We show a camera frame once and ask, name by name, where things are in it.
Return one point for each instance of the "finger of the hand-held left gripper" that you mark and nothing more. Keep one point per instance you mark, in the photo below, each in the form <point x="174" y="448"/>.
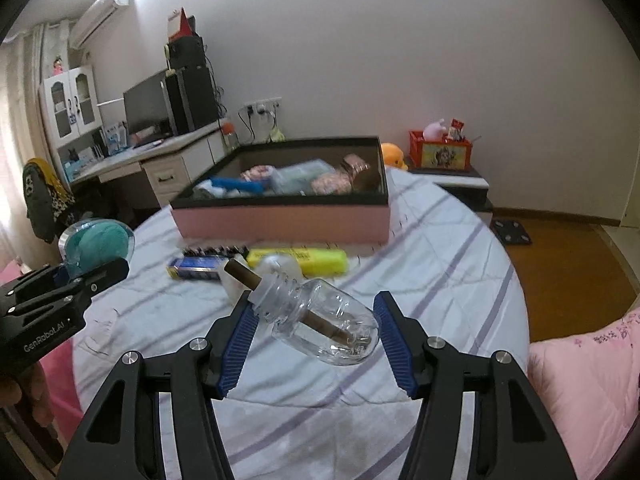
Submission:
<point x="35" y="280"/>
<point x="107" y="275"/>

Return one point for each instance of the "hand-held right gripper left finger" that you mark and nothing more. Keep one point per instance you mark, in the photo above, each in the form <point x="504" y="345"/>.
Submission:
<point x="237" y="355"/>

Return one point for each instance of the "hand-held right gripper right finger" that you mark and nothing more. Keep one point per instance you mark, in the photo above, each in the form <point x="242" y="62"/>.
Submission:
<point x="397" y="350"/>

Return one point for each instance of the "teal facial brush clear case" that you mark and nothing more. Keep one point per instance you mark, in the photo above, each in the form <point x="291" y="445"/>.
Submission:
<point x="97" y="245"/>

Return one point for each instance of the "clear glass diffuser bottle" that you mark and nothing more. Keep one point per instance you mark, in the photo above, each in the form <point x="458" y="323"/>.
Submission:
<point x="325" y="330"/>

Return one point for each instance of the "pink storage box black rim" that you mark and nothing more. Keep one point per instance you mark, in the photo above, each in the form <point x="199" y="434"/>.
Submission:
<point x="280" y="222"/>

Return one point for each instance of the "person's left hand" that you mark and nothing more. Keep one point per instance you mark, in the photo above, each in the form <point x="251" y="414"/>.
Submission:
<point x="32" y="392"/>

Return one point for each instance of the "pink blanket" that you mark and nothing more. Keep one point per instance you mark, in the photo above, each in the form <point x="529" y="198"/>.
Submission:
<point x="62" y="390"/>

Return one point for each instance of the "yellow black patterned garment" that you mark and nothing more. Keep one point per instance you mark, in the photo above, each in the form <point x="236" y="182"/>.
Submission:
<point x="42" y="197"/>

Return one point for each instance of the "blue packet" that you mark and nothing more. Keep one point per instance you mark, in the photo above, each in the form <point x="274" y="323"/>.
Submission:
<point x="197" y="266"/>

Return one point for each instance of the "clear plastic cap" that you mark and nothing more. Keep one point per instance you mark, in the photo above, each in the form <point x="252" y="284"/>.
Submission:
<point x="282" y="265"/>

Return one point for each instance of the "black comb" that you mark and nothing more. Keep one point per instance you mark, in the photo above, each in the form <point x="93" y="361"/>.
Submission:
<point x="215" y="251"/>

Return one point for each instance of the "yellow packet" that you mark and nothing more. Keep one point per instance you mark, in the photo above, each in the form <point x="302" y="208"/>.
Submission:
<point x="305" y="260"/>

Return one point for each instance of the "white desk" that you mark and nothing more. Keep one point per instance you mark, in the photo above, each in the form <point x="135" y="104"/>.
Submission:
<point x="167" y="175"/>

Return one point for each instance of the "blue white packages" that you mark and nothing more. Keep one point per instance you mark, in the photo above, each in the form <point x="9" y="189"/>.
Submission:
<point x="112" y="137"/>

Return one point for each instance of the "blue cloth item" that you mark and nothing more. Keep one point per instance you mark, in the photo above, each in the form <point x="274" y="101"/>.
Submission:
<point x="235" y="186"/>

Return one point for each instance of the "beige curtain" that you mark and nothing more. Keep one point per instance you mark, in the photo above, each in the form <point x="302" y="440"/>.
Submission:
<point x="17" y="120"/>

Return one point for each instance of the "black floor scale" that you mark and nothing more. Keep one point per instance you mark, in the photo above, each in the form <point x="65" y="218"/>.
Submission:
<point x="512" y="232"/>

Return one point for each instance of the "brown round brush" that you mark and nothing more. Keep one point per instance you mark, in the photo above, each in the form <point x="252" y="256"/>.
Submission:
<point x="370" y="182"/>

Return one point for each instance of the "black computer monitor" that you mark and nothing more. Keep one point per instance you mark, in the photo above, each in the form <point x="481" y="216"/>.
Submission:
<point x="147" y="105"/>

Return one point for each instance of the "pink floral scrunchie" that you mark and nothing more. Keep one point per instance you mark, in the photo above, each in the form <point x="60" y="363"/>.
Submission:
<point x="332" y="185"/>

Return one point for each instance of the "white black bedside table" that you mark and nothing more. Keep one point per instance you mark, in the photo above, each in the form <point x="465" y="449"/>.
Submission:
<point x="462" y="185"/>

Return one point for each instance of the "white glass-door cabinet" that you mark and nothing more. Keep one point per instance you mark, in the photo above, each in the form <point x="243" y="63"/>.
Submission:
<point x="80" y="95"/>

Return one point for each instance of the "orange lid bottle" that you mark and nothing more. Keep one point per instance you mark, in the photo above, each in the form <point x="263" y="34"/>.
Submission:
<point x="230" y="135"/>

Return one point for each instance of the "pink striped roll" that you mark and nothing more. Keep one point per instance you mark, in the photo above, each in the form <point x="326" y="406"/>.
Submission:
<point x="357" y="165"/>

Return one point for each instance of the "pink quilt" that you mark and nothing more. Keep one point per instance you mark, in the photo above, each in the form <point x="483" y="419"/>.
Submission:
<point x="585" y="385"/>

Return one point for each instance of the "orange plush toy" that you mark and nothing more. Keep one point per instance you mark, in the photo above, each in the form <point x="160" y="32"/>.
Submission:
<point x="392" y="156"/>

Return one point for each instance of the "black computer tower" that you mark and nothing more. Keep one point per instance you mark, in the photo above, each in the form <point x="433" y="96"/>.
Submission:
<point x="192" y="100"/>

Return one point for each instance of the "red printed crate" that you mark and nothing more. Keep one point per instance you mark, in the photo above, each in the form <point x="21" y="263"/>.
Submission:
<point x="440" y="157"/>

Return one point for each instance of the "small pink doll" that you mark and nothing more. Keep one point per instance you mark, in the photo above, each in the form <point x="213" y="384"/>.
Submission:
<point x="58" y="66"/>

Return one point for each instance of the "yellow green small item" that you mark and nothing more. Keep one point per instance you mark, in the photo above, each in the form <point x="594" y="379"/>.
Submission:
<point x="278" y="135"/>

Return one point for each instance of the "pink plush toy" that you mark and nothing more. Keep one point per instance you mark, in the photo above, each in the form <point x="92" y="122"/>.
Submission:
<point x="434" y="130"/>

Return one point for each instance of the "red snack packet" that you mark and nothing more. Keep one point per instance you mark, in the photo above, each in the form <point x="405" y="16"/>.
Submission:
<point x="456" y="130"/>

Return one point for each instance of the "white air conditioner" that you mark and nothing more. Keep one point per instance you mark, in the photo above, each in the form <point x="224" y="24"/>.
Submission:
<point x="97" y="17"/>

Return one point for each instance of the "white wall outlet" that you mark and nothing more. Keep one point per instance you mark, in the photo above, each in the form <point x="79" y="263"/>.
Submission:
<point x="262" y="106"/>

